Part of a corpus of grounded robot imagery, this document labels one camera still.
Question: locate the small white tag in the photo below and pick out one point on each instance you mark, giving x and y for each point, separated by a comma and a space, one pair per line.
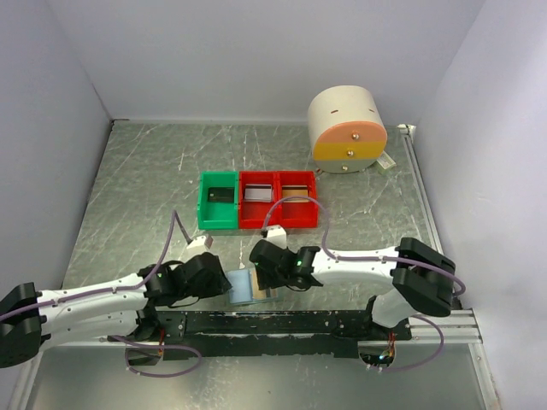
385, 162

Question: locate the green plastic bin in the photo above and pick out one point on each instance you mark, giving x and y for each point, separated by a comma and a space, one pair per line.
217, 203

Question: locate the mint green card holder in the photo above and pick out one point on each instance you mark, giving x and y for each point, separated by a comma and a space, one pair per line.
240, 293

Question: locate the right red plastic bin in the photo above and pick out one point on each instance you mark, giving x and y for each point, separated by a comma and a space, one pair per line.
298, 215

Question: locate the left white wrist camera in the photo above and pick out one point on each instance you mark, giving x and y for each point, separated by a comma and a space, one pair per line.
199, 245

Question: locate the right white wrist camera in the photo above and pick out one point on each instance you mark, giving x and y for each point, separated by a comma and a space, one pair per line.
276, 235

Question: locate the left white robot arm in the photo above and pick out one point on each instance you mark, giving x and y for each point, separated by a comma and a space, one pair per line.
33, 321

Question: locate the red plastic bin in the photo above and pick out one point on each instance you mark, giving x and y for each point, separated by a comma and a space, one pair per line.
298, 215
251, 215

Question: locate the white magnetic stripe card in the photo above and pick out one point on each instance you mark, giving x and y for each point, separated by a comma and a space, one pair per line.
258, 193

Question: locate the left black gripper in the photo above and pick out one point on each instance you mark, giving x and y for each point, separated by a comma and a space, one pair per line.
220, 284

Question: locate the silver aluminium frame rail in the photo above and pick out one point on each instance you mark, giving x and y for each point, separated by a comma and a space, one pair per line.
460, 327

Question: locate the middle red plastic bin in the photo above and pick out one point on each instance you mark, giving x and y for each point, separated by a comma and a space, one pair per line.
251, 215

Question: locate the black card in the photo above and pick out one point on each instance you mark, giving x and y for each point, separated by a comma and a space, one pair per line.
221, 194

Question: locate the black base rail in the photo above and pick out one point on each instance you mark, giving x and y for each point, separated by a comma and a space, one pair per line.
228, 334

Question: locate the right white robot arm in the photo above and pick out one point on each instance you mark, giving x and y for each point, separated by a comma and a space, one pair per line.
421, 278

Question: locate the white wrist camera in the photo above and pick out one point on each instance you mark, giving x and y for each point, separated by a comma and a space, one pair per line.
199, 245
276, 235

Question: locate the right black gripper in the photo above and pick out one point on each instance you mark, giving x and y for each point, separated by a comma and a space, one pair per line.
265, 280

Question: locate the beige cylindrical drawer cabinet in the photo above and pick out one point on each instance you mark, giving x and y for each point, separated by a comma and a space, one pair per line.
346, 132

